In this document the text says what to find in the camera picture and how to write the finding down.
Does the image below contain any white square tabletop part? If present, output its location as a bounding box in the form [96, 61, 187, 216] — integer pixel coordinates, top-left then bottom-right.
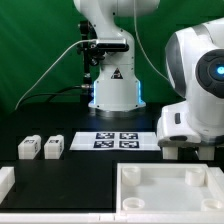
[116, 163, 224, 214]

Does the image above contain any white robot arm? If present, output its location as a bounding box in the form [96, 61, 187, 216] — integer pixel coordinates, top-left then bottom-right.
[73, 0, 224, 146]

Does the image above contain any white marker sheet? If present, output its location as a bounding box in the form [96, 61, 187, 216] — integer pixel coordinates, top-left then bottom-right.
[70, 131, 160, 151]

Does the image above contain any white obstacle block left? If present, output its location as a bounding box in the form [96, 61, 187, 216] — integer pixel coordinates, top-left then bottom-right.
[0, 167, 15, 204]

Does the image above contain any black cable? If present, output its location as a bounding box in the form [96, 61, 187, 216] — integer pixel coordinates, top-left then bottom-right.
[19, 84, 94, 108]

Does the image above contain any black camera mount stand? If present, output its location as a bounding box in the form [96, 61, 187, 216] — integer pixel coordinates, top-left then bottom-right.
[77, 20, 103, 102]

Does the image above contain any grey camera on stand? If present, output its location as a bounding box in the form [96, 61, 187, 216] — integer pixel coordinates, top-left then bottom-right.
[96, 38, 129, 52]

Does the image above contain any white cable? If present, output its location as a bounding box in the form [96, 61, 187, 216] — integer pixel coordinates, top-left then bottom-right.
[14, 39, 98, 111]

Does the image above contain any white front rail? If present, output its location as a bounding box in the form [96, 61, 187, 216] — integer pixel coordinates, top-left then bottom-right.
[0, 213, 224, 224]

